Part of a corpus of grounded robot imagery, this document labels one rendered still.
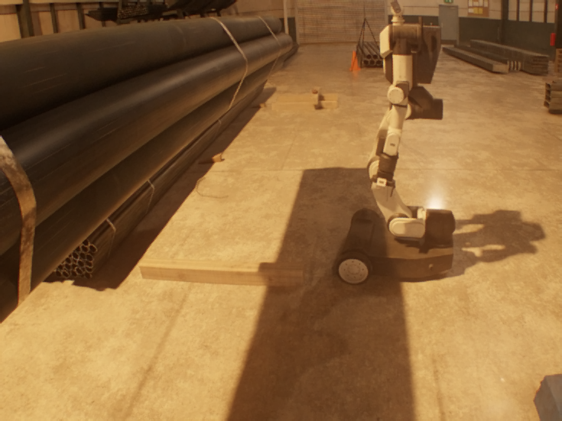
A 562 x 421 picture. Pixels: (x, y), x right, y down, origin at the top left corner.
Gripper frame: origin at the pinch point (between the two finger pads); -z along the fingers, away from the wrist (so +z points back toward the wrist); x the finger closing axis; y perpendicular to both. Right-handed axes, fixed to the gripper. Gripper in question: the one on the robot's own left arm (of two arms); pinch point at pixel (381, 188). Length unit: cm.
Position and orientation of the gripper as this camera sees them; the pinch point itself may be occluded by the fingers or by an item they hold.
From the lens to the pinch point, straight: 210.2
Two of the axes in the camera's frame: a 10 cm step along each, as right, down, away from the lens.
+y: -2.8, 4.2, -8.6
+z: 1.3, -8.8, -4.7
